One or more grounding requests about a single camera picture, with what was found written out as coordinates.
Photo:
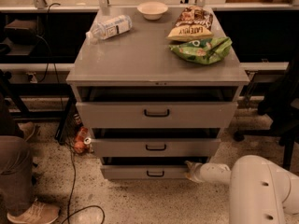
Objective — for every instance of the green snack bag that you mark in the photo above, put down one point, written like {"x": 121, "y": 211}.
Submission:
{"x": 203, "y": 51}

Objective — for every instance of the clear plastic water bottle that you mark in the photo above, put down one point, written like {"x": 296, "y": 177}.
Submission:
{"x": 106, "y": 29}

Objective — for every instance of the orange objects on floor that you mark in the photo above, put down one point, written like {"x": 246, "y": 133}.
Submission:
{"x": 80, "y": 141}

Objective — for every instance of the grey bottom drawer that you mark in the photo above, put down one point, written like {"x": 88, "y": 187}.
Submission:
{"x": 147, "y": 167}

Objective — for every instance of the brown yellow chip bag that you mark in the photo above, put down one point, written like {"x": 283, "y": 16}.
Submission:
{"x": 193, "y": 23}

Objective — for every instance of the tan sneaker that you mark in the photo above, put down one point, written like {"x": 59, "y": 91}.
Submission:
{"x": 28, "y": 130}
{"x": 38, "y": 213}

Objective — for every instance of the grey metal drawer cabinet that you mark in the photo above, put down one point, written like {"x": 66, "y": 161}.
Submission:
{"x": 142, "y": 58}

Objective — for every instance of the white ceramic bowl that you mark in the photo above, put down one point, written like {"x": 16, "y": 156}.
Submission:
{"x": 152, "y": 11}

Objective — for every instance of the tan sneaker near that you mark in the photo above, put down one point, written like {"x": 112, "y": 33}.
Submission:
{"x": 38, "y": 213}

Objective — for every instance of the grey middle drawer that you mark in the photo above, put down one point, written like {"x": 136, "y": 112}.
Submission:
{"x": 142, "y": 142}

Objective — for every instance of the black box on shelf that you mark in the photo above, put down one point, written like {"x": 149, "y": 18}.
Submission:
{"x": 22, "y": 32}

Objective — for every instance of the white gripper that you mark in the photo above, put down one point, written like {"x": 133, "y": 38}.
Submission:
{"x": 206, "y": 173}

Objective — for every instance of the person leg brown trousers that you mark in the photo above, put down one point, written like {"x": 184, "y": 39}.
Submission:
{"x": 15, "y": 165}

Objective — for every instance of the tan sneaker far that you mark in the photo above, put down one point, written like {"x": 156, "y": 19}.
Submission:
{"x": 28, "y": 130}

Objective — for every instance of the black office chair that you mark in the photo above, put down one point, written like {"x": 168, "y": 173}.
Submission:
{"x": 281, "y": 105}

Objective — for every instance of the grey top drawer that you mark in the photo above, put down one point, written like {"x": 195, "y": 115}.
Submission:
{"x": 141, "y": 107}

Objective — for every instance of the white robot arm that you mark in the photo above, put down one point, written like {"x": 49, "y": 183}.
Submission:
{"x": 260, "y": 192}

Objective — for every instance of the grey drawer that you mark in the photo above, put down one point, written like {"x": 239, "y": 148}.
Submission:
{"x": 147, "y": 167}
{"x": 141, "y": 107}
{"x": 142, "y": 142}

